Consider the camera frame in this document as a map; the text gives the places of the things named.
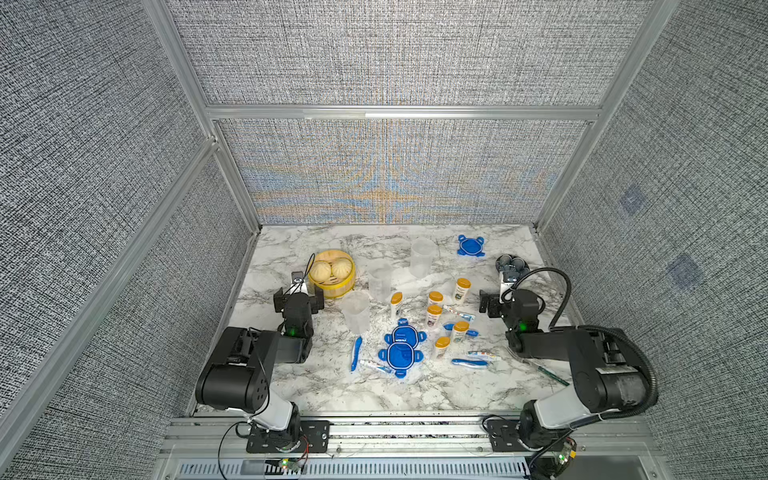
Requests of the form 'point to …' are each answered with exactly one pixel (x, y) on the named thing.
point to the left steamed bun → (320, 271)
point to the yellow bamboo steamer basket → (335, 288)
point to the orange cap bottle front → (441, 344)
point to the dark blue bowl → (505, 259)
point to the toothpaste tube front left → (369, 365)
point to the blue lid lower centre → (400, 356)
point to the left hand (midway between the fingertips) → (302, 283)
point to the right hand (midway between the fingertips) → (498, 282)
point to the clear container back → (421, 257)
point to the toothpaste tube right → (488, 356)
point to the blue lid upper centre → (404, 333)
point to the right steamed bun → (341, 267)
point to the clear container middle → (380, 281)
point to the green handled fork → (542, 368)
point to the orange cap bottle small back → (435, 298)
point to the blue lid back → (471, 246)
